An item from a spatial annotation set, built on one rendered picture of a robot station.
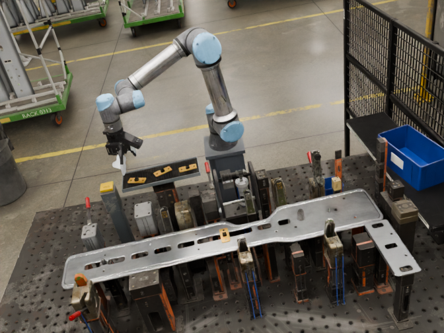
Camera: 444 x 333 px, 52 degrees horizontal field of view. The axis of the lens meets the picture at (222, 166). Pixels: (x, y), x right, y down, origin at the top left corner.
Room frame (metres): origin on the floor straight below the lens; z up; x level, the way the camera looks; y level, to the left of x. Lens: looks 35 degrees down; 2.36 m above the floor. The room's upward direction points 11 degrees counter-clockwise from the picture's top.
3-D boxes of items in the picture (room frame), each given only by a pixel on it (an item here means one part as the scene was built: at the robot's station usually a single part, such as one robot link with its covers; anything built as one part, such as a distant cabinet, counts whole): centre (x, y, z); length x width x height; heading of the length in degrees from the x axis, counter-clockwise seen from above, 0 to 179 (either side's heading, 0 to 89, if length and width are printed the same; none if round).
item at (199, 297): (1.43, 0.26, 0.84); 0.13 x 0.11 x 0.29; 2
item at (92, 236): (1.58, 0.64, 0.88); 0.11 x 0.10 x 0.36; 2
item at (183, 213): (1.59, 0.21, 0.89); 0.13 x 0.11 x 0.38; 2
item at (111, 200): (1.75, 0.55, 0.92); 0.08 x 0.08 x 0.44; 2
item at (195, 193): (1.65, 0.15, 0.90); 0.05 x 0.05 x 0.40; 2
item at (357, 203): (1.43, 0.07, 1.00); 1.38 x 0.22 x 0.02; 92
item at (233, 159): (2.02, -0.03, 0.90); 0.21 x 0.21 x 0.40; 88
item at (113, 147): (1.75, 0.43, 1.39); 0.09 x 0.08 x 0.12; 72
